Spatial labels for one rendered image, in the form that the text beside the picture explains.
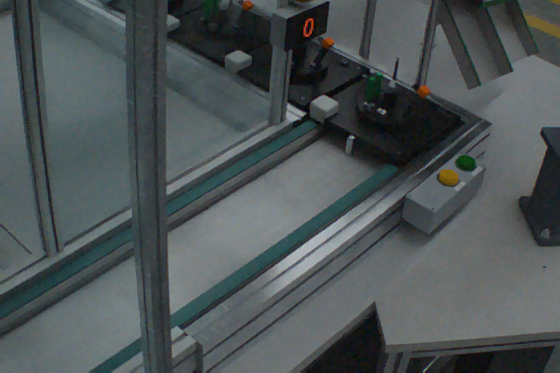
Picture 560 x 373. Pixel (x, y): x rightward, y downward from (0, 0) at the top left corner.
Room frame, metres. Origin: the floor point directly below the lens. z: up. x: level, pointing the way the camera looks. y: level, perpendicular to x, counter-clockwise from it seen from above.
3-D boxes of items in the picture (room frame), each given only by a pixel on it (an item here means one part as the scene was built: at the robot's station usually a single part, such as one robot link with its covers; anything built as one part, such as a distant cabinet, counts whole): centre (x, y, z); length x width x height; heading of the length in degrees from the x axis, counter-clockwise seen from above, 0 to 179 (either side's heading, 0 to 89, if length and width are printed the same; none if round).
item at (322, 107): (1.44, -0.08, 0.97); 0.05 x 0.05 x 0.04; 52
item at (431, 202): (1.26, -0.33, 0.93); 0.21 x 0.07 x 0.06; 142
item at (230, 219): (1.24, -0.01, 0.91); 0.84 x 0.28 x 0.10; 142
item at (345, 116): (1.46, -0.22, 0.96); 0.24 x 0.24 x 0.02; 52
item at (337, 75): (1.62, -0.02, 1.01); 0.24 x 0.24 x 0.13; 52
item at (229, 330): (1.15, -0.16, 0.91); 0.89 x 0.06 x 0.11; 142
